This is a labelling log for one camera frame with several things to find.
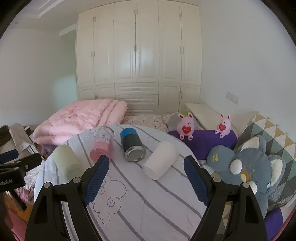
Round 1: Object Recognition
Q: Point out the grey green cushion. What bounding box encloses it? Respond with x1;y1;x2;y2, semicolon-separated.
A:
167;111;199;131

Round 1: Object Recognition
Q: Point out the wall switch panel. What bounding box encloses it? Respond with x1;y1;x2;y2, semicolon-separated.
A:
226;91;239;104

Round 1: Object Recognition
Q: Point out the pink floral cloth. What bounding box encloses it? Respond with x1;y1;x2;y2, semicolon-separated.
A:
16;160;48;205

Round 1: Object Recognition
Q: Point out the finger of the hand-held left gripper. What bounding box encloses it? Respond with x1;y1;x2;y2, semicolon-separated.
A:
0;153;43;173
0;149;19;161

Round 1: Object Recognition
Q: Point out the large pink rabbit plush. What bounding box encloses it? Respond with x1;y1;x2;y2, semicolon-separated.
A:
177;112;195;141

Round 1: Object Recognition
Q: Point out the white pillow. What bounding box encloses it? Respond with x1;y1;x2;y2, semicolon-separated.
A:
185;103;259;135

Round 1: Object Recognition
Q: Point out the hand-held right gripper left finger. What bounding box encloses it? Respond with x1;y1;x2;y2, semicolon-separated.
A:
24;155;110;241

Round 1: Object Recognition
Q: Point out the cream wardrobe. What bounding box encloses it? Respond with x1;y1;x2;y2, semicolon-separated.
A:
75;0;203;116

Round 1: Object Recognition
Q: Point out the pink quilt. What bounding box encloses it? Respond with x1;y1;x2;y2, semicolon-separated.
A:
33;98;129;146

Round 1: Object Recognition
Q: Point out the black metal cup blue band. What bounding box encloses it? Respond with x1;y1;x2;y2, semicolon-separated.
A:
120;128;146;162

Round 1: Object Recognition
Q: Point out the clear cup pink base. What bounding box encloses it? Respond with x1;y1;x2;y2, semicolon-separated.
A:
90;126;115;161

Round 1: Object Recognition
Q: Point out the pale green cup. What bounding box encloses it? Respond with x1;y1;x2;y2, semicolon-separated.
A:
54;144;81;183

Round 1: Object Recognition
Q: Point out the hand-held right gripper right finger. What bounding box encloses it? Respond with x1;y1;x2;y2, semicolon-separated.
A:
183;155;268;241

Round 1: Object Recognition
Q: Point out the grey koala plush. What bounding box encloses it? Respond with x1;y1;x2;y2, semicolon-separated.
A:
206;136;287;218

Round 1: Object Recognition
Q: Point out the small pink rabbit plush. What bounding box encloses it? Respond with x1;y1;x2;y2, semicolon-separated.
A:
215;113;232;138

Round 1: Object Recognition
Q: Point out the patterned bed sheet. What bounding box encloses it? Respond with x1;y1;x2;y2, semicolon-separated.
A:
121;113;173;132

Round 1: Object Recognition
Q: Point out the white cup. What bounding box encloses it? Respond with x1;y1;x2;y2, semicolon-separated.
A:
142;141;178;180

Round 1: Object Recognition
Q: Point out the purple cloth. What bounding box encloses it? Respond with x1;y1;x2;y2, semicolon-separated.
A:
264;206;292;235

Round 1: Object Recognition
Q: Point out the pile of clothes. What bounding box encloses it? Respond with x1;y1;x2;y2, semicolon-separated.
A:
0;123;42;160

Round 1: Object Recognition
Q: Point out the purple pillow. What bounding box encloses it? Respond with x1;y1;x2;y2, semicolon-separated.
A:
167;128;238;160

